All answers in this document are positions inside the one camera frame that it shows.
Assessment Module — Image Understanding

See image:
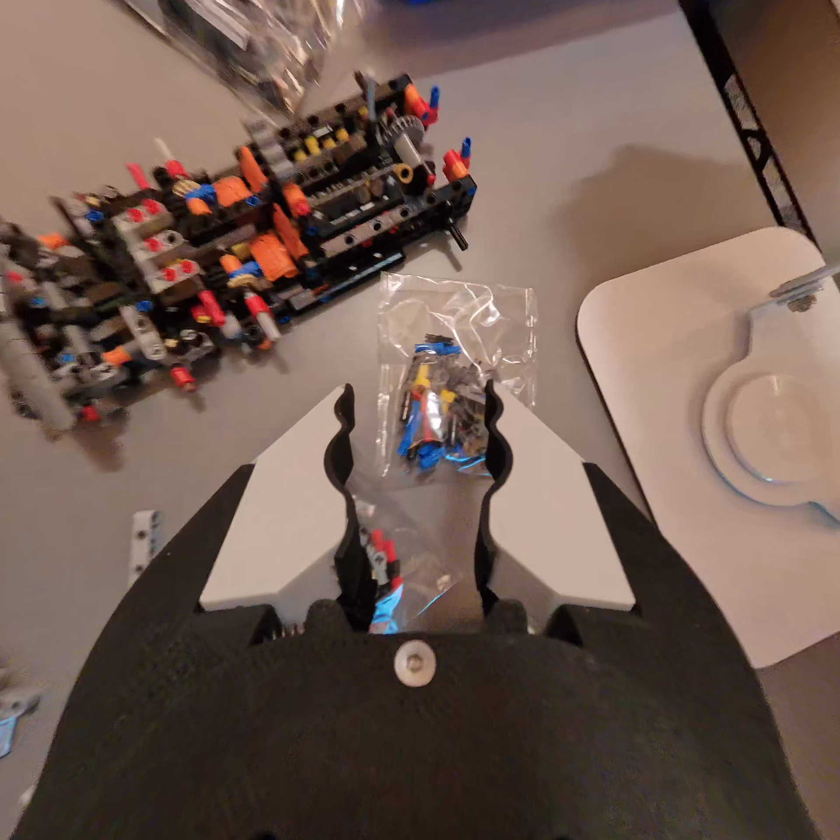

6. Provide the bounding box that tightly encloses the partly built lego model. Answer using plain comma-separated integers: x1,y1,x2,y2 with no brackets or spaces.
0,71,480,437

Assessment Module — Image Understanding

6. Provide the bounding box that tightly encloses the long light grey lego beam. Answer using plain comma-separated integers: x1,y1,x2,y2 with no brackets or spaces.
128,508,164,588

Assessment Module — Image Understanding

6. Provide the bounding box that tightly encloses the white rounded base board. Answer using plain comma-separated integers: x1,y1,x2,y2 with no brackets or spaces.
576,226,840,670

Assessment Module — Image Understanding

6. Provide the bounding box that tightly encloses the white stand foot bracket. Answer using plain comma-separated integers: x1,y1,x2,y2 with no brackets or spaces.
701,262,840,526

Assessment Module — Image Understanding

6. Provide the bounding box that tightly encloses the crumpled clear plastic bag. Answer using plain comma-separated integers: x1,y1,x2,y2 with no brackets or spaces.
121,0,368,116

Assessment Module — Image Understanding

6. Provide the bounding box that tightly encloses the black lego set box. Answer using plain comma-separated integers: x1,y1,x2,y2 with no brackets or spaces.
679,0,840,247

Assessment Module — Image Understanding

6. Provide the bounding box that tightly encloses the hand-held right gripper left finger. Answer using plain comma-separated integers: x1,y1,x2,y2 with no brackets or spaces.
198,384,380,632

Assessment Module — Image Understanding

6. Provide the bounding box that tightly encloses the clear bag of blue pieces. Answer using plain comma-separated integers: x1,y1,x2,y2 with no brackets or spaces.
377,270,539,483

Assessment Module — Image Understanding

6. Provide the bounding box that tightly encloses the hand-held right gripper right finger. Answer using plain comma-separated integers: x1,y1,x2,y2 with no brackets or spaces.
472,378,637,632

